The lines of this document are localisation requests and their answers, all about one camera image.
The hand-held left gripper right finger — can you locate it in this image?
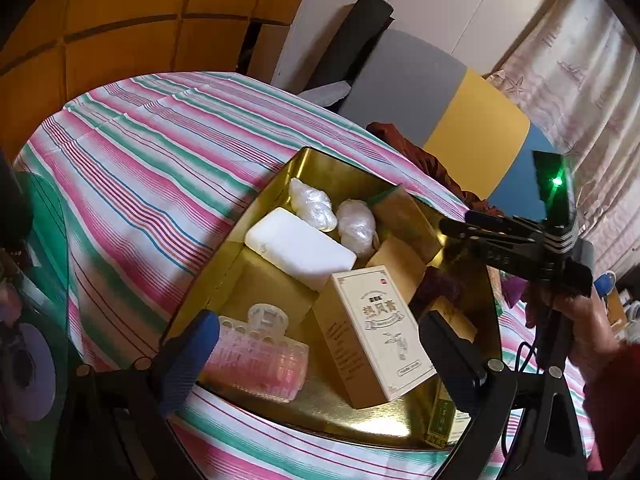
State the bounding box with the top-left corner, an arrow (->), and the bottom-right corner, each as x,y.
419,310 -> 586,480

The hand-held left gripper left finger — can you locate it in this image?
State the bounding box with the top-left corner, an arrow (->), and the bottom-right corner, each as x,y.
50,308 -> 221,480

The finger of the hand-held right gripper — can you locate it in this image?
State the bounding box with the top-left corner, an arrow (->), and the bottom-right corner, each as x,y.
465,211 -> 543,235
440,220 -> 501,248

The yellow sponge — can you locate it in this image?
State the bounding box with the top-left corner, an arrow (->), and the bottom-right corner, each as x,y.
366,236 -> 427,306
429,296 -> 478,346

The pink plastic hair clip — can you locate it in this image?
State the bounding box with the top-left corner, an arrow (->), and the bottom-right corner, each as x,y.
200,303 -> 310,403

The beige carton box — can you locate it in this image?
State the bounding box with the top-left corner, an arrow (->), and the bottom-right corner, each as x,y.
312,267 -> 437,409

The clear plastic bag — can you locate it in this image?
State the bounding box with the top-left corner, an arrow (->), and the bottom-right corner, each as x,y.
336,199 -> 378,256
288,177 -> 338,233

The gold tin box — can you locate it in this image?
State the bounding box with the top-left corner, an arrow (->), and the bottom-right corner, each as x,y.
159,146 -> 503,453

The white foam block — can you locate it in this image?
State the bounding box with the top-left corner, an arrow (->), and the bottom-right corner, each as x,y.
244,207 -> 357,292

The person's right forearm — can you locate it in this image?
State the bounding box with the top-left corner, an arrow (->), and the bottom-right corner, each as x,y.
582,345 -> 640,471

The person's right hand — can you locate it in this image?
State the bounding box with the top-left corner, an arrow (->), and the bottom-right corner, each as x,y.
522,280 -> 621,376

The purple snack packet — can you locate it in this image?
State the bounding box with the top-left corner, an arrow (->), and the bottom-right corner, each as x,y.
500,270 -> 526,306

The brown cloth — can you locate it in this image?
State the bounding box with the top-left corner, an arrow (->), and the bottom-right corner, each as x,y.
366,121 -> 493,211

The grey yellow blue chair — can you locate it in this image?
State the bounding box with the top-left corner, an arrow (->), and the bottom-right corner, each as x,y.
300,27 -> 556,211

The patterned curtain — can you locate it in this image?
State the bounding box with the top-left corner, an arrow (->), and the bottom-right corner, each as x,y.
487,0 -> 640,281

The metal tin lid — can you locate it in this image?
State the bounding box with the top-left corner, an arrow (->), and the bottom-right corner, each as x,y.
0,160 -> 68,480

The striped bed sheet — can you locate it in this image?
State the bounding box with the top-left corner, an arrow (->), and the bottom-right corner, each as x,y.
12,71 -> 601,480

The black rolled mat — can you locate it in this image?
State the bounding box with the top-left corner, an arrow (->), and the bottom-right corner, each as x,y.
310,0 -> 396,91

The orange wooden wardrobe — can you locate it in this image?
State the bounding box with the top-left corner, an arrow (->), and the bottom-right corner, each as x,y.
0,0 -> 321,126

